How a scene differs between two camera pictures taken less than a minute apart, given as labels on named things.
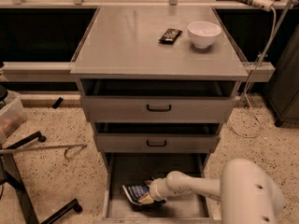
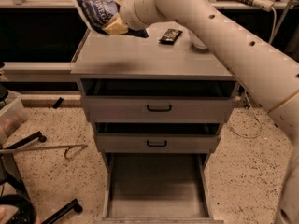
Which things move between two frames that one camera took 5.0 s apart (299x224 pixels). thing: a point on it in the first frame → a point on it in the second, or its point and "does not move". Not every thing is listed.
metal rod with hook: (42, 148) does not move
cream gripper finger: (146, 200) → (117, 26)
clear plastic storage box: (12, 115) does not move
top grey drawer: (159, 100) does not move
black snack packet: (169, 36) does not move
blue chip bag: (134, 191) → (96, 13)
